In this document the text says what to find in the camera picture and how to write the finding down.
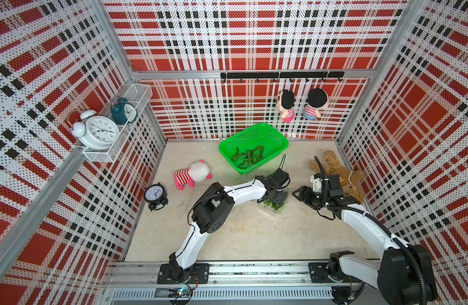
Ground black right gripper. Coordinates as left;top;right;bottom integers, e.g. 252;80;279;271
292;186;329;211

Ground clear plastic clamshell with peppers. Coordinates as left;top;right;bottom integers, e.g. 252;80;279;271
263;191;289;214

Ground small green pepper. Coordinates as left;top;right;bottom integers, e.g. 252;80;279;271
231;147;245;161
242;146;264;169

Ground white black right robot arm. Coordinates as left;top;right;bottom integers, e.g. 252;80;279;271
292;174;438;304

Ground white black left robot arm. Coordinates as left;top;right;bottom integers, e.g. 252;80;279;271
169;168;290;282

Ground brown teddy bear plush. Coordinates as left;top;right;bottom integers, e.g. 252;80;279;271
310;150;364;205

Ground green plastic basket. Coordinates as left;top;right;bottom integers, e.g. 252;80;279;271
219;123;289;175

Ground pink striped white plush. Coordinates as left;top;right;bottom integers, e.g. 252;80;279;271
174;160;212;191

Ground hanging doll pink striped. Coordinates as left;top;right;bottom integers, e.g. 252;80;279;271
276;90;295;123

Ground hanging doll blue pants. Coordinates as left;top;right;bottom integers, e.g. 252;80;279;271
303;88;329;120

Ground small black alarm clock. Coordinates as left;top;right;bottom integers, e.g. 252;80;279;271
144;183;169;211

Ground teal alarm clock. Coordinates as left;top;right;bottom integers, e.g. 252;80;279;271
111;97;138;125

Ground white twin-bell alarm clock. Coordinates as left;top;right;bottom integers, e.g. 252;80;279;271
71;109;120;151

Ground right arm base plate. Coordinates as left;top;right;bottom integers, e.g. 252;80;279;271
308;261;362;284

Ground black hook rail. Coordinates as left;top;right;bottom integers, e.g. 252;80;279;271
220;71;345;80

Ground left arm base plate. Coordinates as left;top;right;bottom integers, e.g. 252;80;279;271
156;262;210;285

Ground small circuit board with wires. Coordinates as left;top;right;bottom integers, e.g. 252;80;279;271
153;287;191;302

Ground white wire wall shelf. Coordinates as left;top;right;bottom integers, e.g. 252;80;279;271
71;83;153;163

